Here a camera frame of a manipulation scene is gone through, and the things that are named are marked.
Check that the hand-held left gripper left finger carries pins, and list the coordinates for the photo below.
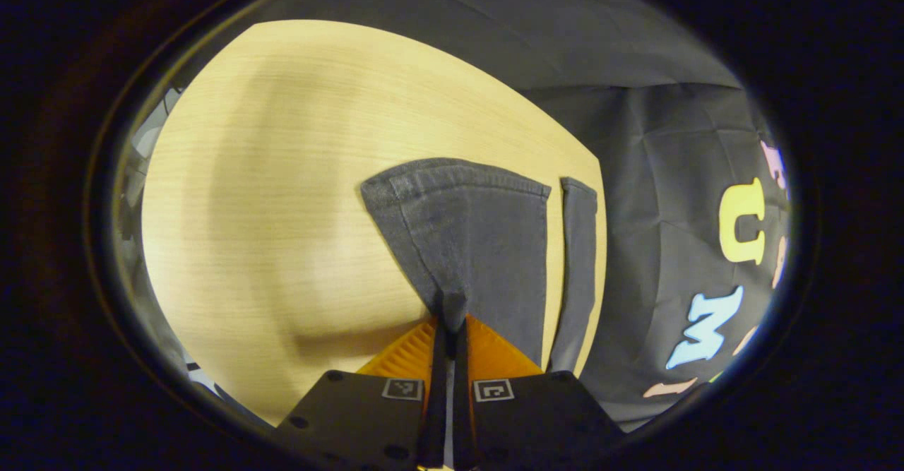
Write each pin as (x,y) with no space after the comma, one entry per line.
(436,400)

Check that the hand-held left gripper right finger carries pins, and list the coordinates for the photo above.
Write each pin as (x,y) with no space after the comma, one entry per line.
(462,400)

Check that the dark grey jeans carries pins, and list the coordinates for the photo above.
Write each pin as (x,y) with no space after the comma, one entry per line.
(480,245)

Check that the black backdrop cloth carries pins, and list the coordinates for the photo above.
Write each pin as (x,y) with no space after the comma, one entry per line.
(650,174)

